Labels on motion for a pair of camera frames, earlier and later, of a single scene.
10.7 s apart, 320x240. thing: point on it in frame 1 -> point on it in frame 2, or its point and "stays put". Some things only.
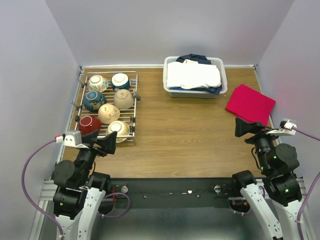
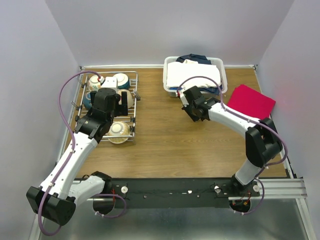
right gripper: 242,127 -> 194,118
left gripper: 108,143 -> 122,109
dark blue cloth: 201,59 stays put
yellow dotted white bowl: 121,127 stays put
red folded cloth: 247,103 stays put
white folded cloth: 189,75 stays put
